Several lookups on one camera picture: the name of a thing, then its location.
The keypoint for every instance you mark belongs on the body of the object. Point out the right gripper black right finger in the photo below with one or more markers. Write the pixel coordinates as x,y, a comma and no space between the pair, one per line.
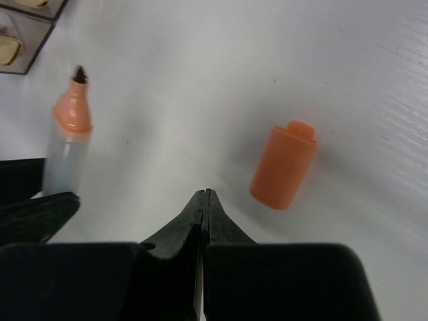
244,280

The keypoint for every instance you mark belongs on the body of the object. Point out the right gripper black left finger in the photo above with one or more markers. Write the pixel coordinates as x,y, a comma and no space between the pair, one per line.
157,279

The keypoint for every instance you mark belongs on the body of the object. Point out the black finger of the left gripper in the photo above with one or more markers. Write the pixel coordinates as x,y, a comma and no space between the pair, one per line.
25,218

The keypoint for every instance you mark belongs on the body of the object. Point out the clear highlighter orange tip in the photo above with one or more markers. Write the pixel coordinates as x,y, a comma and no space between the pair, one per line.
69,138

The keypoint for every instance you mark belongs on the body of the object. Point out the orange eraser cap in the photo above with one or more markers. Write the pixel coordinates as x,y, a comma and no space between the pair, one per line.
283,164

